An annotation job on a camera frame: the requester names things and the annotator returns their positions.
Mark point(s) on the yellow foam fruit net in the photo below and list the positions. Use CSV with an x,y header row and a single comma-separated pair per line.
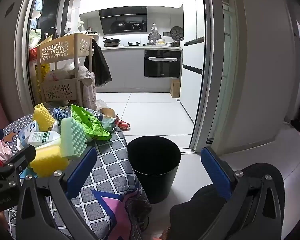
x,y
42,117

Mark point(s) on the gas stove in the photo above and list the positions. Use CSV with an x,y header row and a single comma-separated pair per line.
x,y
133,43

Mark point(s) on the red drink can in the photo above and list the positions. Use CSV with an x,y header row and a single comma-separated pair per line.
x,y
124,125

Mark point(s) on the black built-in oven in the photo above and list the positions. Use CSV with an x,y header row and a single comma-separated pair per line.
x,y
162,67

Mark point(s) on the round black tray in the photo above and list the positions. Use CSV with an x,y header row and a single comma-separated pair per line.
x,y
177,33

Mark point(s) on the black wok with lid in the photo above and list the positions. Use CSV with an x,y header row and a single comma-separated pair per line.
x,y
111,41

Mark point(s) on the black range hood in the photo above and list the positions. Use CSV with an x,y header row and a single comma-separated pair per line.
x,y
123,21

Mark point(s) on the blue snack packet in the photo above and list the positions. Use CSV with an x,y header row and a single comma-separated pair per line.
x,y
61,113

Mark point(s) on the white bottle green cap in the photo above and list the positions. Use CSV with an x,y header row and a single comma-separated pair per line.
x,y
42,137

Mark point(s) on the sliding door frame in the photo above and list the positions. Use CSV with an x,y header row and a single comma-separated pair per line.
x,y
22,42

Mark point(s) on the yellow sponge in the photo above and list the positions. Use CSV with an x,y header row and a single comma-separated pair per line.
x,y
50,160

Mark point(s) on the cream plastic storage cart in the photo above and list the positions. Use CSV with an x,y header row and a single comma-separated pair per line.
x,y
62,47

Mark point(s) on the black chair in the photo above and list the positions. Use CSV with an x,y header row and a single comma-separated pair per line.
x,y
190,217

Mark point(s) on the sliding glass door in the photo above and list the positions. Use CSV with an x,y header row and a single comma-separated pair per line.
x,y
215,67

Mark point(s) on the brown paper bowl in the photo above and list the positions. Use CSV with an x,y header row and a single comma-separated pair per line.
x,y
107,111

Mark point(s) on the pink plastic bag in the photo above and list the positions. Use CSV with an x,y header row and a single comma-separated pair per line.
x,y
0,151

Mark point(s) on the green plastic bag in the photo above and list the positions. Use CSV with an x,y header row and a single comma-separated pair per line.
x,y
90,127

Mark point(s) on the beige cloth bag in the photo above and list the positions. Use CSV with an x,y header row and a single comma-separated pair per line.
x,y
87,90

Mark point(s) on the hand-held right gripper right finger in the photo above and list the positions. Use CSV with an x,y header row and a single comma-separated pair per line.
x,y
216,172

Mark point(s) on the black trash bin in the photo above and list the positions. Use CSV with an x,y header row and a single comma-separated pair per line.
x,y
152,180

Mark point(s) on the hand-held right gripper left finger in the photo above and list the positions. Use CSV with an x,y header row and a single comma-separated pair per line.
x,y
81,172

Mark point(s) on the cardboard box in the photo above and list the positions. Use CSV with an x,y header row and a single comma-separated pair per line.
x,y
175,88

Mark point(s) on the crumpled silver snack packet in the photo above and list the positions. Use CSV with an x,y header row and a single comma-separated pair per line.
x,y
110,123

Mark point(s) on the grey kitchen counter cabinet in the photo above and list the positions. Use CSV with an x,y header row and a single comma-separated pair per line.
x,y
125,70

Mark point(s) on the white refrigerator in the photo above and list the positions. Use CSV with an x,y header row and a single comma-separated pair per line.
x,y
192,80

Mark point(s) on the blue white carton box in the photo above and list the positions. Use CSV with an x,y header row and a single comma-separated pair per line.
x,y
30,128

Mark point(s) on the green white sponge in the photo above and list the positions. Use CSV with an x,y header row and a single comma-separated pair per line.
x,y
72,137

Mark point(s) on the white plastic bags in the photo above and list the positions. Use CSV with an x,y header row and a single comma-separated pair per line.
x,y
62,72

